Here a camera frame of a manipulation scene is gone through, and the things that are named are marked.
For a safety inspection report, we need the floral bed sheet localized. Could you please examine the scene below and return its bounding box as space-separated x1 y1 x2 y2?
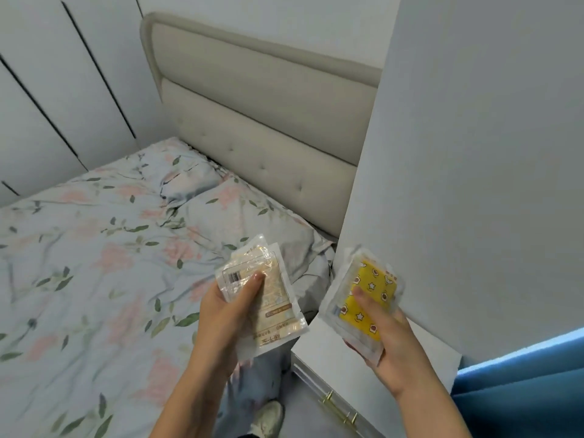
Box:
0 137 338 438

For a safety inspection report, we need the beige padded headboard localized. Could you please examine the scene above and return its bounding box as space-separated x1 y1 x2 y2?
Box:
140 12 383 238

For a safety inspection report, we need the gold drawer handle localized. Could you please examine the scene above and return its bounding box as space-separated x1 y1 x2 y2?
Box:
319 391 360 427

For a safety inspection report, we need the person's right hand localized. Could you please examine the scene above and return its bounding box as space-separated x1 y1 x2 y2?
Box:
344 287 433 401

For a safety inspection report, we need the floral pillow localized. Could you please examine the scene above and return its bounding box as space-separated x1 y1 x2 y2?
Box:
180 177 336 311
136 140 225 207

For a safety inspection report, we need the person's left hand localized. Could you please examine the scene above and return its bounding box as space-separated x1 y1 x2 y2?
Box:
192 271 267 381

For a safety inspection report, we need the white bedside table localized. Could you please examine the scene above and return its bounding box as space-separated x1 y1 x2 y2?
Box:
290 314 462 438

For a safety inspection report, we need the person's left white shoe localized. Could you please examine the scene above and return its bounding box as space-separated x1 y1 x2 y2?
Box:
249 401 285 438

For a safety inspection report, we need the blue curtain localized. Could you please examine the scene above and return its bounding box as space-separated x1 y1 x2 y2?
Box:
451 327 584 438

